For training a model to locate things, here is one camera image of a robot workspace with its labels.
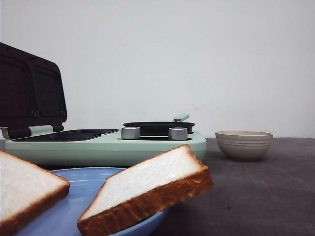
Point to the bread slice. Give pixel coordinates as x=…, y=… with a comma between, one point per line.
x=143, y=190
x=26, y=190

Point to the beige ribbed bowl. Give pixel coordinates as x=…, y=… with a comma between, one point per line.
x=244, y=145

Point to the breakfast maker hinged lid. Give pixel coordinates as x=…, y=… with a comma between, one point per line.
x=31, y=93

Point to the mint green breakfast maker base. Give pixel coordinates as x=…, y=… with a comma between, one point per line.
x=97, y=148

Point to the black round frying pan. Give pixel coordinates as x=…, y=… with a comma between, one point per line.
x=160, y=128

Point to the right silver control knob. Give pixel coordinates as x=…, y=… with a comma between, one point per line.
x=177, y=133

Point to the silver control knob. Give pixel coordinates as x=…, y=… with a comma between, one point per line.
x=177, y=133
x=130, y=133

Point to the left silver control knob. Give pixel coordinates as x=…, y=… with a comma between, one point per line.
x=130, y=133

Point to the grey table cloth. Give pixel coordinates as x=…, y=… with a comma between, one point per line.
x=271, y=197

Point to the blue plastic plate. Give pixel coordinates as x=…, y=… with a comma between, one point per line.
x=61, y=218

